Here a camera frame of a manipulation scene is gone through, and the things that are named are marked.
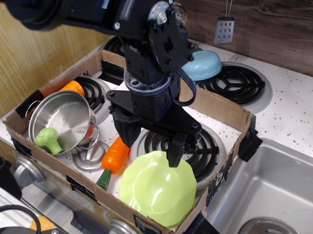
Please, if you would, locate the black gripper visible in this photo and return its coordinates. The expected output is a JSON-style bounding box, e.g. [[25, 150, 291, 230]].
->
[[106, 71, 201, 167]]

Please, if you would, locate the green toy broccoli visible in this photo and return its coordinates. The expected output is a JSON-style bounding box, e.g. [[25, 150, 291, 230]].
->
[[34, 127, 62, 154]]

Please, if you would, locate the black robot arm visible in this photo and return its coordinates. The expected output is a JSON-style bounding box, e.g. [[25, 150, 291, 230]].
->
[[0, 0, 201, 167]]

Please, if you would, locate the orange toy carrot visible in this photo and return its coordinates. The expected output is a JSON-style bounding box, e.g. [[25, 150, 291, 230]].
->
[[97, 136, 130, 190]]

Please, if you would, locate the front right black burner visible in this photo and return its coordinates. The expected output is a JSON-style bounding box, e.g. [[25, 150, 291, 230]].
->
[[130, 125, 226, 197]]

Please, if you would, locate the black burner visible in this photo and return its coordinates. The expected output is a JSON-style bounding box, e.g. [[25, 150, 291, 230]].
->
[[103, 36, 125, 57], [130, 125, 226, 197], [75, 76, 111, 125], [195, 62, 272, 114]]

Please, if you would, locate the light green plastic plate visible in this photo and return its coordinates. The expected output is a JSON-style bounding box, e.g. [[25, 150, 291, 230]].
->
[[119, 151, 197, 228]]

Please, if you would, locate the silver stove knob under pot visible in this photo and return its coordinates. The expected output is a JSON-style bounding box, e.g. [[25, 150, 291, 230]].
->
[[73, 141, 109, 172]]

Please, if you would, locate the front left black burner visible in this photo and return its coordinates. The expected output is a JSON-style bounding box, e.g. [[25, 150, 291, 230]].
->
[[75, 76, 111, 125]]

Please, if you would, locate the stainless steel pot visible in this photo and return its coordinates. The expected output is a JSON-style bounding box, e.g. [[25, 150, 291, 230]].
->
[[28, 90, 100, 158]]

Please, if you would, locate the light blue plastic bowl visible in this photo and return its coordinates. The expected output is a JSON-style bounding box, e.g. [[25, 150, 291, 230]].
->
[[182, 50, 222, 82]]

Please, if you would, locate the orange toy vegetable behind pot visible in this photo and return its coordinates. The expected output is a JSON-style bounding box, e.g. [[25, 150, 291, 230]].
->
[[60, 80, 85, 96]]

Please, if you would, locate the cardboard fence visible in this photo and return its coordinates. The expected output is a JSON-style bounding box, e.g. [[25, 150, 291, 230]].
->
[[0, 46, 266, 234]]

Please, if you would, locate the back left black burner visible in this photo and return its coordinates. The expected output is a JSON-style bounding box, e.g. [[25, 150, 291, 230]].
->
[[103, 36, 125, 57]]

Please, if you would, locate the silver front knob right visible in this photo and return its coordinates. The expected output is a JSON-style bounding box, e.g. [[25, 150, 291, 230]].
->
[[108, 219, 137, 234]]

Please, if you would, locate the back right black burner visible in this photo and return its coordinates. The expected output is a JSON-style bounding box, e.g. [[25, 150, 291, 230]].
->
[[195, 62, 272, 114]]

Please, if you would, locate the hanging metal strainer ladle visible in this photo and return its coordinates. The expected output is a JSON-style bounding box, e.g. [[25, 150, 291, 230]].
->
[[172, 0, 187, 26]]

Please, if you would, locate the hanging metal spatula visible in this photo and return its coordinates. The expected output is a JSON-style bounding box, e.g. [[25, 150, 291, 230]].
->
[[214, 0, 234, 44]]

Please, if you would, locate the silver front knob left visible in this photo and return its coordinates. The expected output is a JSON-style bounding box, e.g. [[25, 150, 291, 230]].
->
[[13, 157, 45, 187]]

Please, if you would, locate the stainless steel sink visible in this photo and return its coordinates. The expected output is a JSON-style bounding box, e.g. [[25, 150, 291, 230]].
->
[[207, 139, 313, 234]]

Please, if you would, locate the orange object bottom left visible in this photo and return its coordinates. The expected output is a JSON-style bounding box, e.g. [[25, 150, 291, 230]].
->
[[29, 216, 56, 231]]

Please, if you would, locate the black cable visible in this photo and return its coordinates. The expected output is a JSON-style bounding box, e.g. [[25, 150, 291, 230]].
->
[[0, 204, 43, 234]]

